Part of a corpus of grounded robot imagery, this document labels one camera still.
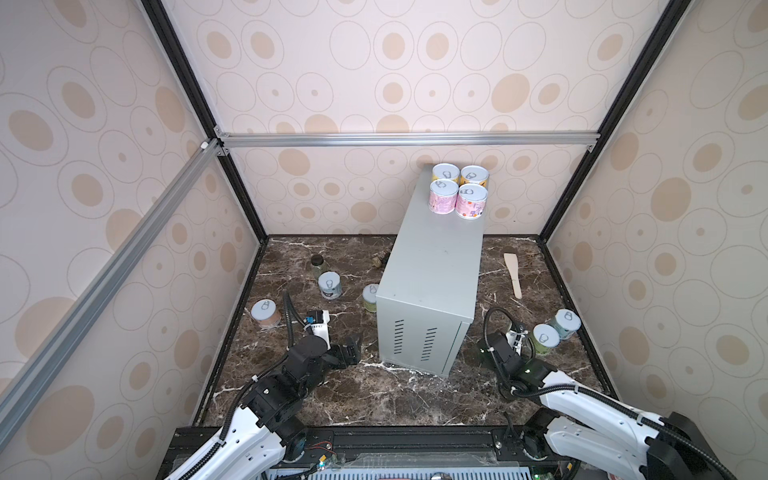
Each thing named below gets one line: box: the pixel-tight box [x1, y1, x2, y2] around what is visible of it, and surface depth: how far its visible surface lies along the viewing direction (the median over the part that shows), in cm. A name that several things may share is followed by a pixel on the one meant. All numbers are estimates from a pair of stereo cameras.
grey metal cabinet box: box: [376, 165, 487, 377], surface depth 70 cm
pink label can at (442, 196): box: [428, 178, 459, 215], surface depth 78 cm
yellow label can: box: [432, 163, 461, 184], surface depth 83 cm
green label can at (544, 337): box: [532, 323, 560, 355], surface depth 89 cm
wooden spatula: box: [504, 253, 522, 299], surface depth 111 cm
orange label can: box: [460, 165, 490, 189], surface depth 82 cm
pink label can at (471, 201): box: [455, 183, 488, 220], surface depth 77 cm
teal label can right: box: [548, 308, 582, 340], surface depth 92 cm
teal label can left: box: [318, 271, 342, 300], surface depth 102 cm
